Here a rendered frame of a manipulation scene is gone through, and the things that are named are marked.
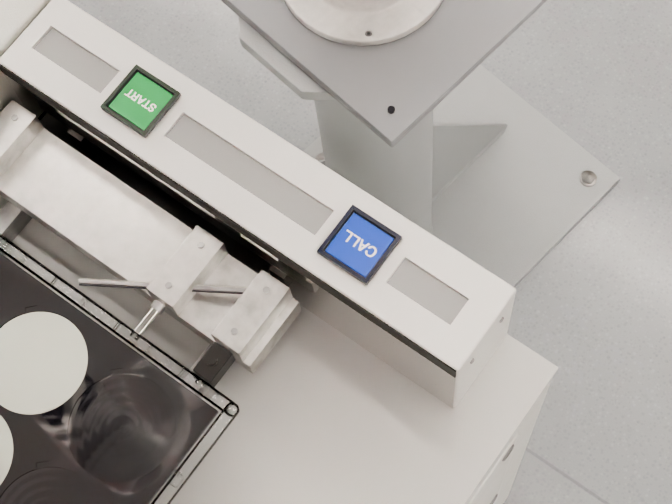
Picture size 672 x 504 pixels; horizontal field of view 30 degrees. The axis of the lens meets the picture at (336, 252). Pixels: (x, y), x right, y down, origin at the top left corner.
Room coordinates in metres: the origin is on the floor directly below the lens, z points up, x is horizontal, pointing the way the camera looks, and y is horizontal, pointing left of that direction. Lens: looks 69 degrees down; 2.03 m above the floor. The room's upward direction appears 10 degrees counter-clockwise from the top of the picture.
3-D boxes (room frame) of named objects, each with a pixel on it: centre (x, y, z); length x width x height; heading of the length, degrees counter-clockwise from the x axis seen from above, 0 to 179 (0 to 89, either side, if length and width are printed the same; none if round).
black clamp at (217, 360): (0.34, 0.13, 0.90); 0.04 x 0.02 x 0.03; 134
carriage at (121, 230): (0.50, 0.20, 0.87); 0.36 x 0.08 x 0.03; 44
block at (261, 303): (0.38, 0.09, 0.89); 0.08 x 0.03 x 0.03; 134
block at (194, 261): (0.44, 0.15, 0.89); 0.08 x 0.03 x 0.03; 134
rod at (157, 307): (0.40, 0.19, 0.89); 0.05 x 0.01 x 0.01; 134
